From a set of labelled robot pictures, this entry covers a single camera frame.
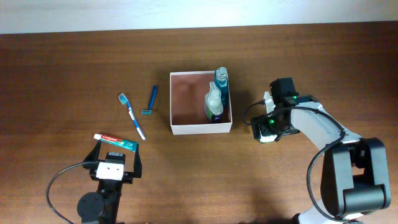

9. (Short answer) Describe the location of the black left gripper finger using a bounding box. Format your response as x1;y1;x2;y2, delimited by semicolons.
83;140;101;169
133;145;142;178

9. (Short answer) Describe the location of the green white soap packet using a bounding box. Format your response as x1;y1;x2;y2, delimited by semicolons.
259;126;277;144

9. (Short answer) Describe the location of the red green toothpaste tube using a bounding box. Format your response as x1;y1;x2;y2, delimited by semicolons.
93;134;139;152

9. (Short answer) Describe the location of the blue disposable razor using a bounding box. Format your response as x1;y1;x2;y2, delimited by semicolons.
141;85;158;115

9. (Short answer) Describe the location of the clear soap pump bottle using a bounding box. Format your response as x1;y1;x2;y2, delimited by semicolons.
205;82;224;123

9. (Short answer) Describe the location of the blue white toothbrush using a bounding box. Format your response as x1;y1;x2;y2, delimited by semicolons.
118;93;146;141

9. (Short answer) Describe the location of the green mouthwash bottle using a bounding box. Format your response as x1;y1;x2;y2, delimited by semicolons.
215;67;228;106

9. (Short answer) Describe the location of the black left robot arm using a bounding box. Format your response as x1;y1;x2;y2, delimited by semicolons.
77;141;142;224

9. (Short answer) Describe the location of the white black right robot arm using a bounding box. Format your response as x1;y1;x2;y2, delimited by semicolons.
248;92;392;224

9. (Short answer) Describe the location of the pink open box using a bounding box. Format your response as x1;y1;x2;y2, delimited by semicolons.
170;70;233;135

